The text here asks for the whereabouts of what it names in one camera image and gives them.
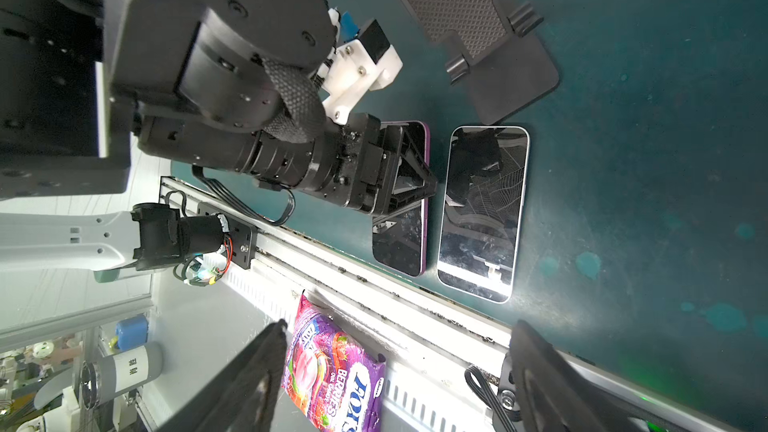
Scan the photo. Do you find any Fox's candy bag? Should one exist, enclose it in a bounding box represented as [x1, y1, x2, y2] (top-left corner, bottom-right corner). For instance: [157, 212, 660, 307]
[282, 296, 387, 432]

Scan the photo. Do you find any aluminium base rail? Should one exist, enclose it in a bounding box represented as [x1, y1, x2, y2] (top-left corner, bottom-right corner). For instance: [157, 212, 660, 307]
[158, 176, 745, 432]

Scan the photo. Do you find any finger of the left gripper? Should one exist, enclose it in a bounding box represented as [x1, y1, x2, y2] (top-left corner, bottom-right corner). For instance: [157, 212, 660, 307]
[383, 125, 437, 213]

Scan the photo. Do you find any black stand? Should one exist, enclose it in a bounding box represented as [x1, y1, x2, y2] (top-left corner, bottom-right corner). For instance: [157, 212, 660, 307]
[401, 0, 560, 125]

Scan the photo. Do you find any grey cylindrical bottle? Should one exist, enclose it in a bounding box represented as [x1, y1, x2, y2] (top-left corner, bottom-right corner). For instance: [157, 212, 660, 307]
[80, 342, 163, 410]

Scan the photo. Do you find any white-edged phone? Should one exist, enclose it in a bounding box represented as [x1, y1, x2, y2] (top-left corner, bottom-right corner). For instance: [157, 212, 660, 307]
[437, 126, 530, 303]

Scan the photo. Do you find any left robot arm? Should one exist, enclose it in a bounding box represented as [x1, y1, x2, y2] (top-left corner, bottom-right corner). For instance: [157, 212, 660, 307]
[1, 0, 436, 226]

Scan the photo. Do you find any purple phone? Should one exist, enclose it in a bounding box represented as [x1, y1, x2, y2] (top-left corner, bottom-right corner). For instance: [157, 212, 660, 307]
[372, 121, 430, 277]

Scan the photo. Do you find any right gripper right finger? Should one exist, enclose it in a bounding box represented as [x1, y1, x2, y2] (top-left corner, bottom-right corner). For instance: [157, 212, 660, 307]
[509, 321, 664, 431]

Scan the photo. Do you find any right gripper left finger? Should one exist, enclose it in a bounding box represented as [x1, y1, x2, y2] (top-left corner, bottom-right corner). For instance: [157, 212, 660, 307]
[159, 319, 287, 432]

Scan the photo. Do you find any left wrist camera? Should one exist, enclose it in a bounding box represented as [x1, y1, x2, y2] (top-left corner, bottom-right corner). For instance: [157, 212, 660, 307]
[315, 8, 403, 125]

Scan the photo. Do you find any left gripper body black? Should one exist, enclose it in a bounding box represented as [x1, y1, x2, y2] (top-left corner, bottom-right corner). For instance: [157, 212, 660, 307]
[311, 113, 399, 213]

